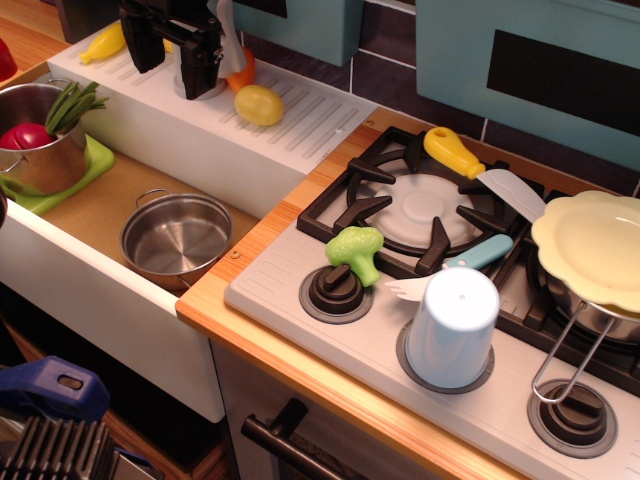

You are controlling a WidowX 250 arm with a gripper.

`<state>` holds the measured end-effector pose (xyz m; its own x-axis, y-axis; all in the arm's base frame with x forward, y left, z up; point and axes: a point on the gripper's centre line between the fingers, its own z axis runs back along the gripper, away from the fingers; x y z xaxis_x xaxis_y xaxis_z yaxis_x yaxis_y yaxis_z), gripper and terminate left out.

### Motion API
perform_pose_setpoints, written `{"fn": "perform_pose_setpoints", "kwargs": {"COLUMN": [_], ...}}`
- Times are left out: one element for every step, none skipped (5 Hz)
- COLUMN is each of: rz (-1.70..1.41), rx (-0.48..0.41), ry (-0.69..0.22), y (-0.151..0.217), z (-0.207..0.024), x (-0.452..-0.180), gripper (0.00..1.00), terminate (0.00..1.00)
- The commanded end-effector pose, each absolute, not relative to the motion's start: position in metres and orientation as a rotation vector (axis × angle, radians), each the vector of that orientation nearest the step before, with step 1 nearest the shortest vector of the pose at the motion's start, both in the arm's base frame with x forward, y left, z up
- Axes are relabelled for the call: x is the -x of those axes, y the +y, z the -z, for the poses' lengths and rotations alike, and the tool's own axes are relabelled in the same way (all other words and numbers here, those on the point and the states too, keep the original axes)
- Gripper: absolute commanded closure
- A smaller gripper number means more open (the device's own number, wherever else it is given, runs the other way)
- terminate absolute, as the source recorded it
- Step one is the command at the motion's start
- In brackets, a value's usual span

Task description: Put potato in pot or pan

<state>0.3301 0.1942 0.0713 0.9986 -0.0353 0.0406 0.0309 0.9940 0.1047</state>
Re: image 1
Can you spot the grey toy faucet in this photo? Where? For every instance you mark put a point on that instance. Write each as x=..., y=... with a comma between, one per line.
x=230, y=56

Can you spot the white toy sink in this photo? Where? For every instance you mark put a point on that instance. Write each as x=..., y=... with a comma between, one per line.
x=68, y=261

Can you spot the teal cabinet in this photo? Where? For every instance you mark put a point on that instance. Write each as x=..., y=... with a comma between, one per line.
x=325, y=30
x=565, y=71

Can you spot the orange toy carrot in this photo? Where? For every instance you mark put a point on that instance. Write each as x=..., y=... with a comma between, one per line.
x=245, y=77

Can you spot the red object at left edge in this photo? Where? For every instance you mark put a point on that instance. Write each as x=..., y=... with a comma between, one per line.
x=8, y=65

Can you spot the green toy broccoli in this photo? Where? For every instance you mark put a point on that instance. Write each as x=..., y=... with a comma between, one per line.
x=357, y=246

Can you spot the pale yellow plate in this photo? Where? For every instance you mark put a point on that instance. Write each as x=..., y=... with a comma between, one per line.
x=590, y=242

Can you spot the small steel pan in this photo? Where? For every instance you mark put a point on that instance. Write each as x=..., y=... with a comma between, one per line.
x=173, y=239

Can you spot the light blue plastic cup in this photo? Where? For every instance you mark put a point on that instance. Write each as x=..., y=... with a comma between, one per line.
x=449, y=341

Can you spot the left black stove knob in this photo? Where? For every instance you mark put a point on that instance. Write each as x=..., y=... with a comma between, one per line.
x=335, y=295

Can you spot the yellow handled toy knife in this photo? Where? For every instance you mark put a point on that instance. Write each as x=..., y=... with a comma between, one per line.
x=446, y=147

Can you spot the black stove grate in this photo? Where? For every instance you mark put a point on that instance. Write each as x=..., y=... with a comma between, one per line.
x=429, y=214

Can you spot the black ribbed heat sink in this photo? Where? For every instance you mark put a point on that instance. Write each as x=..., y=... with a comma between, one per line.
x=48, y=449

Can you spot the yellow toy squash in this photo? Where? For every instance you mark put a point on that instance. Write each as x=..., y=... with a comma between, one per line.
x=108, y=43

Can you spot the tall steel pot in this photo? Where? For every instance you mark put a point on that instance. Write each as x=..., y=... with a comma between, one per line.
x=49, y=169

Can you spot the blue handled toy fork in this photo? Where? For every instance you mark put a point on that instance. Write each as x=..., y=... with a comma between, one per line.
x=476, y=258

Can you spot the steel saucepan with wire handle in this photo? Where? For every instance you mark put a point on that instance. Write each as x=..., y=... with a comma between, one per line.
x=599, y=322

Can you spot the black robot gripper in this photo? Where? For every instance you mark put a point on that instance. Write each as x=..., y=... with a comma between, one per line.
x=147, y=22

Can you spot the red toy vegetable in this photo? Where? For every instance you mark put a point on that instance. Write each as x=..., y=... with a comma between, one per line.
x=26, y=136

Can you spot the green toy beans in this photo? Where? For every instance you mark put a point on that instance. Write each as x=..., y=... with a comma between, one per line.
x=71, y=105

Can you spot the teal cabinet left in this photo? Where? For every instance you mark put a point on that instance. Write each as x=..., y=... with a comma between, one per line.
x=325, y=30

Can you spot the black stove knob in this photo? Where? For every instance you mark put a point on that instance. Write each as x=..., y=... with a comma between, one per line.
x=583, y=425
x=335, y=295

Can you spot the teal cabinet right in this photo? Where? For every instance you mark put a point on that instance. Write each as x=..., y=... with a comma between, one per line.
x=565, y=71

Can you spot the blue clamp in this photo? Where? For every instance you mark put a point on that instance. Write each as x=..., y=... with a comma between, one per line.
x=54, y=388

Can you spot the grey toy stove top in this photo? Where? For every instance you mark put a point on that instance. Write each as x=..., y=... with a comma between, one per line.
x=492, y=414

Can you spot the right black stove knob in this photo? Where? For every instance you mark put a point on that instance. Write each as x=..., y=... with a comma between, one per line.
x=583, y=425

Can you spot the black oven door handle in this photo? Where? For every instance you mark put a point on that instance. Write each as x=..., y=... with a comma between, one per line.
x=274, y=438

